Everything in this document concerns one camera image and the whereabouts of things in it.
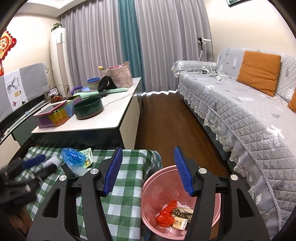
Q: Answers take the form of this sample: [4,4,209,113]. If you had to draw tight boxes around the grey curtain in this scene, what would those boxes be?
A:
[61,1,213,92]

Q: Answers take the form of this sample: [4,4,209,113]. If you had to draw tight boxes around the white foam net sleeve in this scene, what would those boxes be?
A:
[43,156,61,168]

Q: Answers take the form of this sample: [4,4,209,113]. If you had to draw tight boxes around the left hand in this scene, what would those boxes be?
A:
[6,207,33,237]

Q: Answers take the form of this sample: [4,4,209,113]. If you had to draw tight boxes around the green printed card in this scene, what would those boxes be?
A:
[80,148,93,168]

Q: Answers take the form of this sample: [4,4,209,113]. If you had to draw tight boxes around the gold tea box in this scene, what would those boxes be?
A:
[172,216,188,230]

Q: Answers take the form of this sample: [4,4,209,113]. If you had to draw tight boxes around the dark green round tin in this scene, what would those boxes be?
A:
[73,96,104,120]

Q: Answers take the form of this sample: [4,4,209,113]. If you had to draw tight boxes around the white air conditioner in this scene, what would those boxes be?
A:
[50,27,74,97]

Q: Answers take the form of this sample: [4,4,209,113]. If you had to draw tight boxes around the colourful storage box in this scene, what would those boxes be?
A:
[34,95,82,128]

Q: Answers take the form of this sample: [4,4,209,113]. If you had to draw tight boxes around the tv cabinet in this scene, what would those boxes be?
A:
[0,99,50,149]

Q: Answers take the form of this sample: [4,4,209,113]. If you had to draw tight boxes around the red plastic bag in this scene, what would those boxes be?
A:
[156,200,177,227]

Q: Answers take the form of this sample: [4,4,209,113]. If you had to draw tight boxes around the wall picture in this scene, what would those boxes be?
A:
[227,0,244,6]

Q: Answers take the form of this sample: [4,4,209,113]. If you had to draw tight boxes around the pink woven basket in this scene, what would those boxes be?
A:
[103,61,133,88]

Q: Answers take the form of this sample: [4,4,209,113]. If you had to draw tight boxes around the black hat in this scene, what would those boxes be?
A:
[97,75,117,92]

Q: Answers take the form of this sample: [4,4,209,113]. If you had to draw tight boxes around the leopard print wrapper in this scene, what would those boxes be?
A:
[172,208,193,223]

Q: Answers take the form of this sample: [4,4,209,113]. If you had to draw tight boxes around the stacked coloured bowls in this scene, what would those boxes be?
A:
[87,77,100,90]

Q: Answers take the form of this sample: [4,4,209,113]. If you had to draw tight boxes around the white coffee table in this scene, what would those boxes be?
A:
[31,77,144,150]

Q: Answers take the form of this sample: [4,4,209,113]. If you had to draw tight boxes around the covered television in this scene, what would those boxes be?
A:
[1,63,50,121]

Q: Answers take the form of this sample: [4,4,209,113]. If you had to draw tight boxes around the green checkered tablecloth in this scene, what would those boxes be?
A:
[16,146,163,241]

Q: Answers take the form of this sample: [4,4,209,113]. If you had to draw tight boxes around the teal curtain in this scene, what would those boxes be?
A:
[118,0,145,91]

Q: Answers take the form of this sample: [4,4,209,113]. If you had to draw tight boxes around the pink trash bin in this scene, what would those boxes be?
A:
[140,164,221,241]

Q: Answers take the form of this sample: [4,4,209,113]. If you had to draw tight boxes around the white paper bag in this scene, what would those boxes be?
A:
[178,207,194,214]

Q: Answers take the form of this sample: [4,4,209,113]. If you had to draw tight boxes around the blue plastic bag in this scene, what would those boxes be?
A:
[61,148,86,166]

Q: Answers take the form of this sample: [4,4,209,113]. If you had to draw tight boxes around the grey quilted sofa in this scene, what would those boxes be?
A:
[171,48,295,240]

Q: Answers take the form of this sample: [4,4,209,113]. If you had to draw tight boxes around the orange cushion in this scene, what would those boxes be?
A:
[237,51,281,97]
[288,90,296,113]

